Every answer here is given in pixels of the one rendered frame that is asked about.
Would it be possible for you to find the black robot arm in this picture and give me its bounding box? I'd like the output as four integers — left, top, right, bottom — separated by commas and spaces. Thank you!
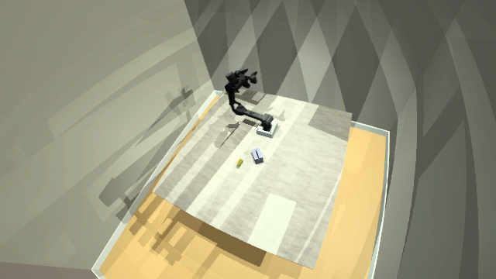
225, 72, 274, 132

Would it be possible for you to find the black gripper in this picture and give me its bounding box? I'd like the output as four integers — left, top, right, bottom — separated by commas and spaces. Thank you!
235, 68, 257, 86

